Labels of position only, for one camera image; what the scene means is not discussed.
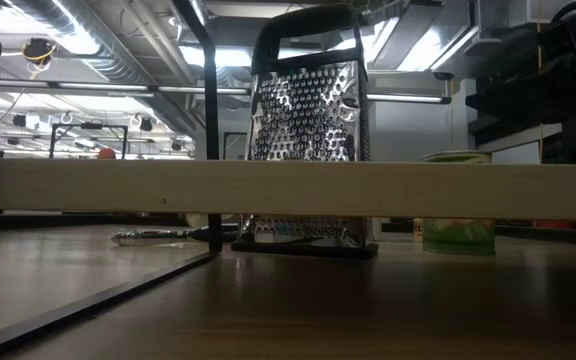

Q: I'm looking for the black background rig frame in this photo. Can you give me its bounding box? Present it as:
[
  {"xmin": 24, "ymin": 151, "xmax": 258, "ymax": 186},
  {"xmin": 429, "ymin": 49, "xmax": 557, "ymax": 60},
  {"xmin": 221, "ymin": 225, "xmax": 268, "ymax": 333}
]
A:
[{"xmin": 49, "ymin": 122, "xmax": 130, "ymax": 159}]

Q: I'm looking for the small red object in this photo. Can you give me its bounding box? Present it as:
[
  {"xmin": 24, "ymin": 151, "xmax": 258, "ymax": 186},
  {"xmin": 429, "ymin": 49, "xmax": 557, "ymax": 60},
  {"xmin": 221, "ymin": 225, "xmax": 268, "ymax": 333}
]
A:
[{"xmin": 534, "ymin": 219, "xmax": 576, "ymax": 231}]

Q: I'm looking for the silver butter knife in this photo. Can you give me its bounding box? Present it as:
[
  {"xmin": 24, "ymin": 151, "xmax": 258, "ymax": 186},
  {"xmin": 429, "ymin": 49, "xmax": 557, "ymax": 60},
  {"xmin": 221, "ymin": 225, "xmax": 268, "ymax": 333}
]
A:
[{"xmin": 110, "ymin": 224, "xmax": 239, "ymax": 247}]

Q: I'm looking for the black yellow ceiling cable reel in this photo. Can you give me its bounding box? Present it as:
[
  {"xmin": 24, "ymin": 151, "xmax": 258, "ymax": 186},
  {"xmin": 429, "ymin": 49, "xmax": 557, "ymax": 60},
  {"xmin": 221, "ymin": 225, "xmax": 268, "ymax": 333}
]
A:
[{"xmin": 21, "ymin": 37, "xmax": 58, "ymax": 66}]

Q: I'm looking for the metal box grater black handle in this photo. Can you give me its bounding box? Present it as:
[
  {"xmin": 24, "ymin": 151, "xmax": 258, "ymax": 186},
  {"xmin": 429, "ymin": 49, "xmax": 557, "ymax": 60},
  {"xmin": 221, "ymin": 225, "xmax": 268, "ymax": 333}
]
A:
[{"xmin": 231, "ymin": 2, "xmax": 380, "ymax": 260}]

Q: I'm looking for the long ceiling light tube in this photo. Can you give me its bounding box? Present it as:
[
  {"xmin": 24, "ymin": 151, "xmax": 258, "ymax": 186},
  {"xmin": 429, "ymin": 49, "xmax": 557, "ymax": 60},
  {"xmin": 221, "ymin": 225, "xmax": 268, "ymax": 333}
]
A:
[
  {"xmin": 0, "ymin": 79, "xmax": 252, "ymax": 97},
  {"xmin": 366, "ymin": 92, "xmax": 453, "ymax": 105}
]

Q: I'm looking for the yellow hanging cable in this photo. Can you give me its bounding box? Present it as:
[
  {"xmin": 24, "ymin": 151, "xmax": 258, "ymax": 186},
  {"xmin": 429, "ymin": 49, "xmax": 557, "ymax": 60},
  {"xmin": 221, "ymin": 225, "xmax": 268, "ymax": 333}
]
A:
[{"xmin": 536, "ymin": 0, "xmax": 544, "ymax": 72}]

